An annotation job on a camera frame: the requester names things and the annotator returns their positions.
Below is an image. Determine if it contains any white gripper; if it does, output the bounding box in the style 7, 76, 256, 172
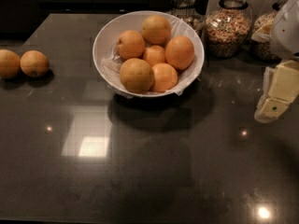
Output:
251, 0, 299, 123

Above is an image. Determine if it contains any orange at bowl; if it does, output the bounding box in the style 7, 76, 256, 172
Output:
120, 58, 154, 93
151, 63, 178, 92
165, 35, 194, 70
141, 15, 171, 45
116, 30, 146, 60

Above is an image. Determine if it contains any orange at bowl front right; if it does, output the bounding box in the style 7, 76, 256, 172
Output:
151, 63, 178, 92

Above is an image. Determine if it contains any small centre orange in bowl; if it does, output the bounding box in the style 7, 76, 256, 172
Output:
142, 45, 165, 66

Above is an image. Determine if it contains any orange at bowl back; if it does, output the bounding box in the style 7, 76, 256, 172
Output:
141, 15, 171, 45

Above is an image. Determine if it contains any orange at bowl front left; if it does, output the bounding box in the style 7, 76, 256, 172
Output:
120, 58, 154, 93

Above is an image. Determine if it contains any white bowl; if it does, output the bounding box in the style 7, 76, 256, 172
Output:
93, 11, 205, 99

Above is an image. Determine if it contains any right glass jar with cereal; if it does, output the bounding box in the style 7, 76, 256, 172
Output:
249, 0, 288, 63

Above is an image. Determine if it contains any glass jar with cereal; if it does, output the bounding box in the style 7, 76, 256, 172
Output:
249, 0, 288, 63
205, 0, 252, 59

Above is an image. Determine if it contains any middle glass jar with cereal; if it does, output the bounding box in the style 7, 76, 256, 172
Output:
205, 0, 252, 59

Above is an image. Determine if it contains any left glass jar with grains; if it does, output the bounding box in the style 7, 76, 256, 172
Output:
168, 0, 204, 35

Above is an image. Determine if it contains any orange at table far left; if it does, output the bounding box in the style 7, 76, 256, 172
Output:
0, 49, 21, 79

